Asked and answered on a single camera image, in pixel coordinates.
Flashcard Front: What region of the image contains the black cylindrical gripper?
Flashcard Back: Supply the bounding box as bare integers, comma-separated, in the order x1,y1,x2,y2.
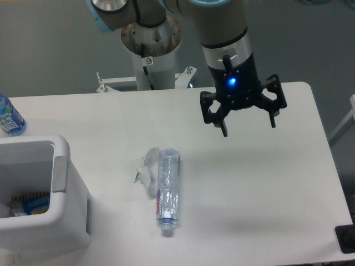
200,51,288,137

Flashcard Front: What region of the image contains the crushed clear plastic bottle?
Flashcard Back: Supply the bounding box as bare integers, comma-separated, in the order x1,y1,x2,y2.
156,149,181,237

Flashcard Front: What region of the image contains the white paper tissue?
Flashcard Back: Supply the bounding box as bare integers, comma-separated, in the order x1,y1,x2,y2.
134,147,160,198

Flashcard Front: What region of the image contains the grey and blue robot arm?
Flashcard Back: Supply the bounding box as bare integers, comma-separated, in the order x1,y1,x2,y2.
87,1,287,134

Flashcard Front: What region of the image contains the white plastic trash can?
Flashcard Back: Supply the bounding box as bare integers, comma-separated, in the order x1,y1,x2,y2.
1,135,92,253

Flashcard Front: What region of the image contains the black clamp at table edge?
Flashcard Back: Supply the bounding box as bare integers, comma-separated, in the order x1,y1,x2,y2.
335,224,354,254

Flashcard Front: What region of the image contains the blue snack wrapper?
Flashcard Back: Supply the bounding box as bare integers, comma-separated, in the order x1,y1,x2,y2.
11,192,50,217

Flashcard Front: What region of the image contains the blue labelled water bottle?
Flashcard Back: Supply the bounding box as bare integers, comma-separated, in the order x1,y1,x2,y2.
1,94,27,136

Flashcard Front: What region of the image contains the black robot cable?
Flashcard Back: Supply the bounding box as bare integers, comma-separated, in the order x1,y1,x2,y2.
140,43,155,91

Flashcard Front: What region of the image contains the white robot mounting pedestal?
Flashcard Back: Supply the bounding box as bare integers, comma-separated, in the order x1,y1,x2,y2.
97,16,197,93

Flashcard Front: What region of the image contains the white frame at right edge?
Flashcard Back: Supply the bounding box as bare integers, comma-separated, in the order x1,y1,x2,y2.
328,94,354,147

